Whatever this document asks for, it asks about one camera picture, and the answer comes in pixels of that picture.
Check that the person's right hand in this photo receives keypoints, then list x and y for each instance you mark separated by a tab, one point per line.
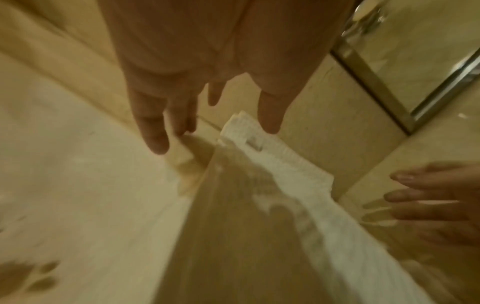
446	202

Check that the white waffle towel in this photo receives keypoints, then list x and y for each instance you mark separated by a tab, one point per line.
262	237

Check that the person's left hand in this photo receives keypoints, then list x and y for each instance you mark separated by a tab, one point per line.
225	38

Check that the metal framed wall mirror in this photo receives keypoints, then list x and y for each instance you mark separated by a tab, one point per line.
412	44

